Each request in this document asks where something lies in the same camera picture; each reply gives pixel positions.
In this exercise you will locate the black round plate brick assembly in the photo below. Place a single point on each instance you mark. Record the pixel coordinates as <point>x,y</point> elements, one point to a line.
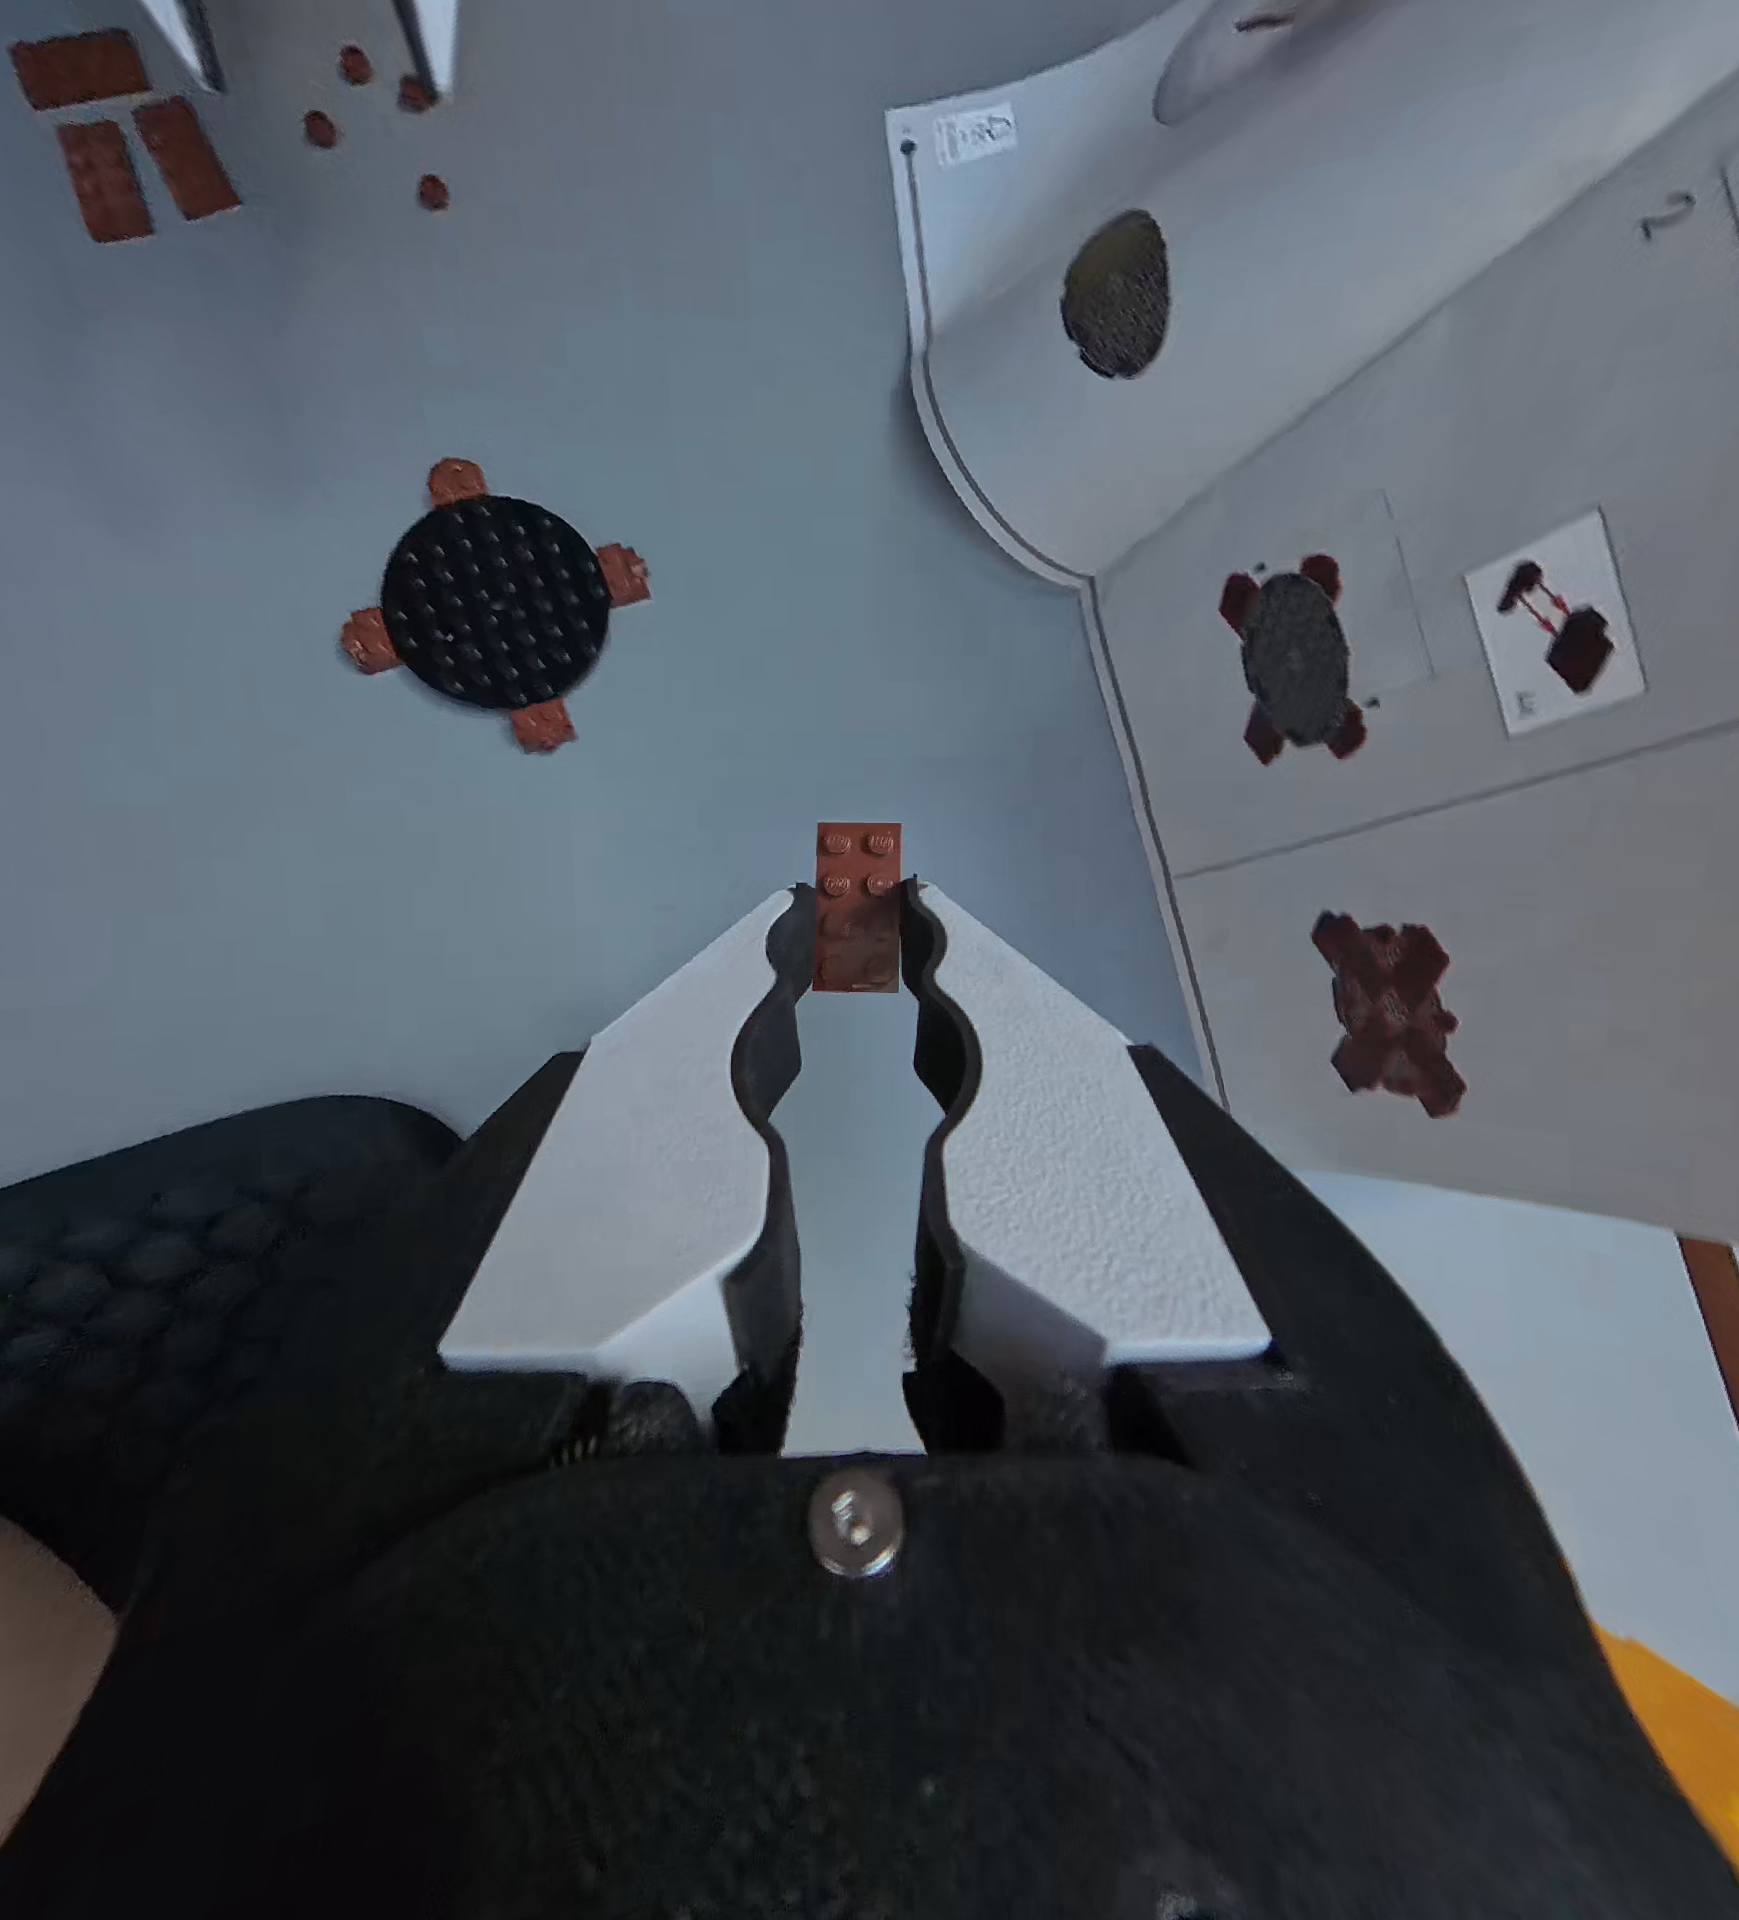
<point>497,600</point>

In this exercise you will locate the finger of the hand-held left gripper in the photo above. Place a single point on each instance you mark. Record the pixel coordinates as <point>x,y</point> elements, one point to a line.
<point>427,33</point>
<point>185,33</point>

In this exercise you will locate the yellow box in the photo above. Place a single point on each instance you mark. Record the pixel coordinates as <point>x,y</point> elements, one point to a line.
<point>1732,1786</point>

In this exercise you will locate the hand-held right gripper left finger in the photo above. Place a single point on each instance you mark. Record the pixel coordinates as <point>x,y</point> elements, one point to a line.
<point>614,1185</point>

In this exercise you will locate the brown rectangular brick plate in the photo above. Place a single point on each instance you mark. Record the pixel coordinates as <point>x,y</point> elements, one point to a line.
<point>185,156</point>
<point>106,178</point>
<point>76,67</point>
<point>860,901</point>

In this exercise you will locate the black quilted pad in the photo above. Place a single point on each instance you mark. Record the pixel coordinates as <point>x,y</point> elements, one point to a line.
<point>89,1274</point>

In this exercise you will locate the white instruction booklet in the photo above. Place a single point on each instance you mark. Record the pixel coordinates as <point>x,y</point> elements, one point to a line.
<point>1559,376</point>

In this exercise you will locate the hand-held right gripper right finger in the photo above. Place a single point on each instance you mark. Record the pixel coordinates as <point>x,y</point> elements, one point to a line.
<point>1078,1185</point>

